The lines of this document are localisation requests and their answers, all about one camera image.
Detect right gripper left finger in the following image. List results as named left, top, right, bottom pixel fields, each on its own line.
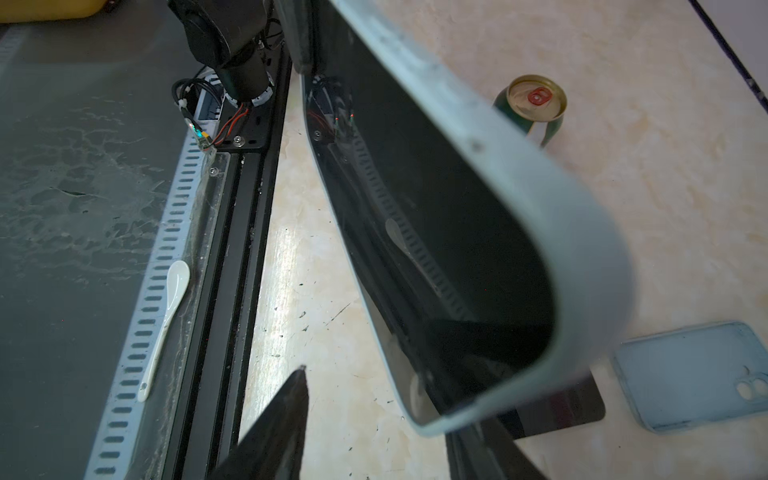
left=208, top=365, right=309, bottom=480

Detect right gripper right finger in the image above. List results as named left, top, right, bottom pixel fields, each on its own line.
left=445, top=418, right=545, bottom=480

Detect light blue phone case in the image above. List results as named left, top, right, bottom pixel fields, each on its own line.
left=612, top=321, right=767, bottom=434

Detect black phone sideways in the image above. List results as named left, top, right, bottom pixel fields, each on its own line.
left=498, top=373, right=606, bottom=439

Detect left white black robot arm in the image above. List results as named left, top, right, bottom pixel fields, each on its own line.
left=167, top=0, right=281, bottom=107

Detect white plastic spoon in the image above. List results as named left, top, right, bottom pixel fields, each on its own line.
left=137, top=260, right=191, bottom=403

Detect green gold drink can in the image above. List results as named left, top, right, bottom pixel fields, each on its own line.
left=493, top=74, right=568, bottom=148

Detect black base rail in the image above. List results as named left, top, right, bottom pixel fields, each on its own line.
left=162, top=46, right=291, bottom=479

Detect white slotted cable duct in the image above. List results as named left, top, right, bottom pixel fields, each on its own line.
left=84, top=82, right=222, bottom=479

